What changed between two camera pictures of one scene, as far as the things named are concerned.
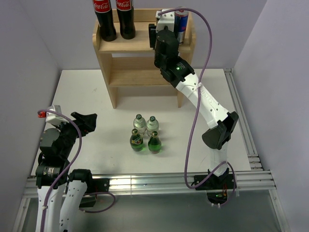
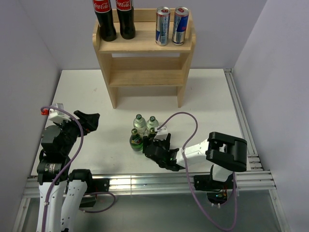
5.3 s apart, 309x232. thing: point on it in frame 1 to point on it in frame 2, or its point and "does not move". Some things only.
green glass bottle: (136, 141) does not move
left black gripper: (87, 122) does not move
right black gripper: (152, 28) to (167, 142)
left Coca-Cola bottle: (105, 18) does not move
